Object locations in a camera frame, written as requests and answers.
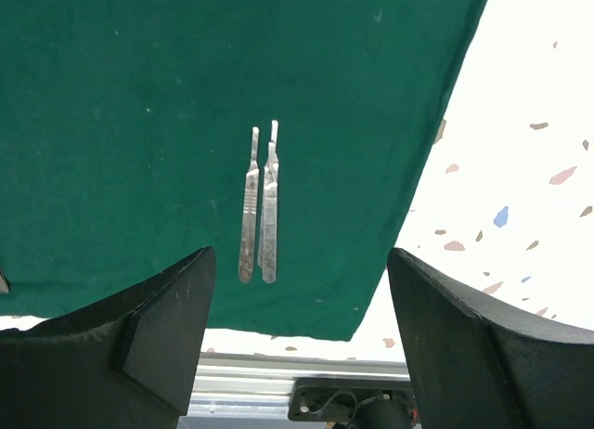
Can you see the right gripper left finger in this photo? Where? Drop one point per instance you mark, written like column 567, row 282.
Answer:
column 126, row 361

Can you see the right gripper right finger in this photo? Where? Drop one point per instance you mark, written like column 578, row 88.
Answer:
column 477, row 362

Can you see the broad steel tweezers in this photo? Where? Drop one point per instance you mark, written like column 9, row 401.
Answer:
column 4, row 286

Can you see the steel scalpel handle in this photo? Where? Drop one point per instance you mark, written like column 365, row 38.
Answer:
column 268, row 246
column 249, row 213

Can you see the dark green surgical cloth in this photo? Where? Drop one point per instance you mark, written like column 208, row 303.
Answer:
column 126, row 129

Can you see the aluminium front rail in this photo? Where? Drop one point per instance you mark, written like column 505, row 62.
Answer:
column 265, row 388

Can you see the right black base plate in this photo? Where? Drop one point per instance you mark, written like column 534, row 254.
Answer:
column 354, row 402

